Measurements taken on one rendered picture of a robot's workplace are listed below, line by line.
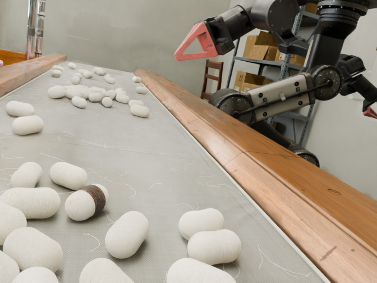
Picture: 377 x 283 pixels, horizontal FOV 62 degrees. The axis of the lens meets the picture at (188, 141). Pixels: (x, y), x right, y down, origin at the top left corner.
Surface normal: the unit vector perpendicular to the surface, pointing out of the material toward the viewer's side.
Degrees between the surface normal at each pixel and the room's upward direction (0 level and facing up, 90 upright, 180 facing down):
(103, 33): 90
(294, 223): 45
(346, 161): 90
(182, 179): 0
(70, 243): 0
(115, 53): 90
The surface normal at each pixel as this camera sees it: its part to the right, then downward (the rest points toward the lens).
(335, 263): -0.53, -0.76
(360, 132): -0.94, -0.08
